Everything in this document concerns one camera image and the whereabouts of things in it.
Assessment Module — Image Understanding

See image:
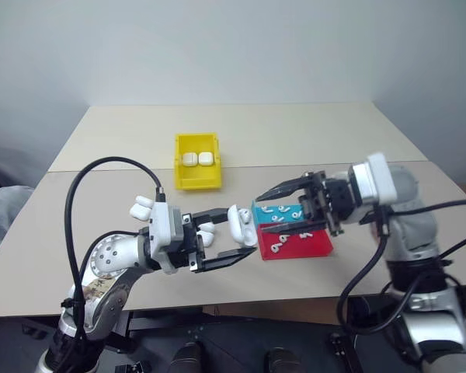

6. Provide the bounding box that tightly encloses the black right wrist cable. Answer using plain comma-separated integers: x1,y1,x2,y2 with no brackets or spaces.
388,197,466,217

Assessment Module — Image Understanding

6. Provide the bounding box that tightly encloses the black table frame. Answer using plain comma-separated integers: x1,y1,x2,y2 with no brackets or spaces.
21,305,364,373

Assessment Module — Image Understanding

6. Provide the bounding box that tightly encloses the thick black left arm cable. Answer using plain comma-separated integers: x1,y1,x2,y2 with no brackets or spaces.
63,155,168,350

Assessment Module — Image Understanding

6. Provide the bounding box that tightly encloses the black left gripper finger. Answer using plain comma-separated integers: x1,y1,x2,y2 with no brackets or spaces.
202,247,258,273
193,207,230,228

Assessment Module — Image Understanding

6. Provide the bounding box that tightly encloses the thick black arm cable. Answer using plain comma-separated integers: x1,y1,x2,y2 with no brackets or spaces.
63,155,168,350
337,205,466,335

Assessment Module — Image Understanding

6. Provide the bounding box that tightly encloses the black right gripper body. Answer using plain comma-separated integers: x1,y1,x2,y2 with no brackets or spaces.
298,170,359,237

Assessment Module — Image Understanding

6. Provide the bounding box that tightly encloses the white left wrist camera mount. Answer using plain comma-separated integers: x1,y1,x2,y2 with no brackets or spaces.
148,201,184,276

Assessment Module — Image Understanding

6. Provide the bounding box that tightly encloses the yellow plastic bin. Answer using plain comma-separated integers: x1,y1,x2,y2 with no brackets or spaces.
173,131,224,193

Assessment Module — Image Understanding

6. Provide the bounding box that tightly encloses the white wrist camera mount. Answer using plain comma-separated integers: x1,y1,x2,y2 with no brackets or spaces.
349,152,398,207
148,201,184,276

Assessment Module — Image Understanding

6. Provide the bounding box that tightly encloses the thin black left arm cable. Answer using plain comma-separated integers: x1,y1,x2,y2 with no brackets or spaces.
78,232,143,273

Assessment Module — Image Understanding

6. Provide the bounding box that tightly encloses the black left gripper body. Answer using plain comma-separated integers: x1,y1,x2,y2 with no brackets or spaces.
168,212,206,274

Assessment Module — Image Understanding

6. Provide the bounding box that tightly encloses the grey cloth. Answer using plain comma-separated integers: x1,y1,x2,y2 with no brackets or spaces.
0,185,35,270

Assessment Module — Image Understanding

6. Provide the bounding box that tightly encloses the blue plastic tray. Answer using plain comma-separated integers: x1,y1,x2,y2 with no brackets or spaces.
251,200,308,227

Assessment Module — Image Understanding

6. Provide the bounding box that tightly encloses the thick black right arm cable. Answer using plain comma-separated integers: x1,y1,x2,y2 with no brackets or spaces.
337,205,466,335

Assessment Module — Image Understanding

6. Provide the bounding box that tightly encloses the red plastic tray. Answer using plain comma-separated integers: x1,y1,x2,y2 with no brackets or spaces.
254,222,334,261

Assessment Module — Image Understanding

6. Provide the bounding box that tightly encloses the dark rounded shape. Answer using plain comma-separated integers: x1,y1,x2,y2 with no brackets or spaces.
264,347,302,373
169,341,203,373

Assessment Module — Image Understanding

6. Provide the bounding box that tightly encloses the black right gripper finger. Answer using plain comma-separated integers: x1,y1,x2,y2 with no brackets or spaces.
256,176,316,204
261,218,329,235

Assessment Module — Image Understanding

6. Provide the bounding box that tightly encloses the open white earbud case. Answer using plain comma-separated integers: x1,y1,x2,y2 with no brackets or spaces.
226,205,259,248

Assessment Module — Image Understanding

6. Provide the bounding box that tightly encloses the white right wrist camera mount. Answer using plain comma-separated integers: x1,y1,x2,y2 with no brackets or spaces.
349,152,398,207

